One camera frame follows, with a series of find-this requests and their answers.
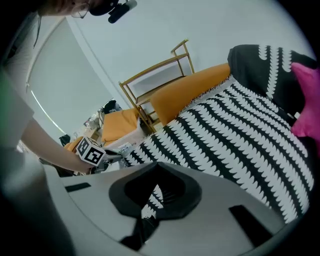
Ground black bag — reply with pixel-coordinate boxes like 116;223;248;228
103;99;124;115

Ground person's glasses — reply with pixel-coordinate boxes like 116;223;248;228
70;1;91;20

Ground orange loose seat pad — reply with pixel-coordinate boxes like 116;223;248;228
101;107;141;148

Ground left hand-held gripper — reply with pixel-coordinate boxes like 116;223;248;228
75;136;125;175

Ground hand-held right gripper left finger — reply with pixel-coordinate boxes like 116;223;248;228
44;161;161;256

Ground brown wooden shelf rack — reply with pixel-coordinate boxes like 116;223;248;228
118;38;196;134

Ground black white striped blanket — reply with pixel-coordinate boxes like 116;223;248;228
119;44;320;226

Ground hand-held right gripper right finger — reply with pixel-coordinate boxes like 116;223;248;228
139;161;298;256

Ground pink star pillow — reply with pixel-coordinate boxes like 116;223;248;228
289;61;320;141

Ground person's white shirt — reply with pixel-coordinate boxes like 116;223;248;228
0;12;76;256

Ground person's left forearm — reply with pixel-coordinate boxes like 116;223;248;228
21;116;91;176

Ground black head camera mount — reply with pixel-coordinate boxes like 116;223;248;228
88;0;139;25

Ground person's face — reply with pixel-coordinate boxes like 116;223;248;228
37;0;106;19

